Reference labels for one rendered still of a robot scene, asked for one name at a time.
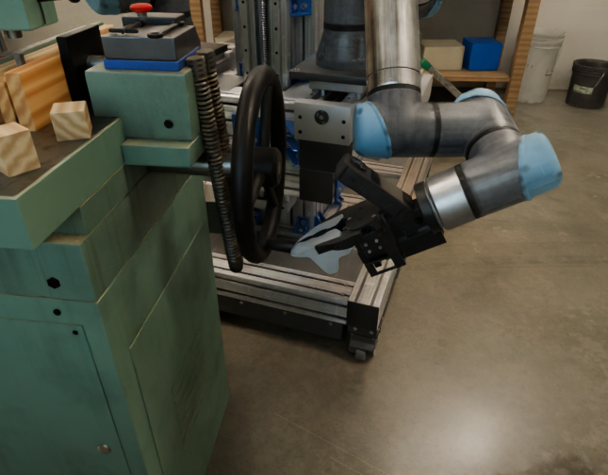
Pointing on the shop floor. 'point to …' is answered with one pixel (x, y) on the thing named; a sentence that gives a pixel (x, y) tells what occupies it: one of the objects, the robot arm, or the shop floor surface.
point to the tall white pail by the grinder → (540, 64)
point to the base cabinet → (114, 364)
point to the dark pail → (590, 83)
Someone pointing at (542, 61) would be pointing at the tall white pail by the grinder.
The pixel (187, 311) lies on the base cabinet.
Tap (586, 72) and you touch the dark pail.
